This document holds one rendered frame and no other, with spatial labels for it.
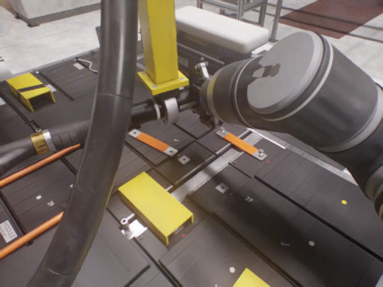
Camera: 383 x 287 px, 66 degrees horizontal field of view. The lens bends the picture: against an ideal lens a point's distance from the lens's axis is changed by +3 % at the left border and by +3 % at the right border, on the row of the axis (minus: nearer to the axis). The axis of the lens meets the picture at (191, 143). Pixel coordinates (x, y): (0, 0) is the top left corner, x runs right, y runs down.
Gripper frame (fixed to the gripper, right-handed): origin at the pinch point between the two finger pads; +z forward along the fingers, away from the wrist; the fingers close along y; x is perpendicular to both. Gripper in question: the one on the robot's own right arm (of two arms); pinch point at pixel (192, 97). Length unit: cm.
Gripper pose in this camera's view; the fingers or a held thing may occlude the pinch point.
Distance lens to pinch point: 66.6
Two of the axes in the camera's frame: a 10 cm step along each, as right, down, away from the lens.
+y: 2.5, 9.3, 2.5
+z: -4.1, -1.3, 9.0
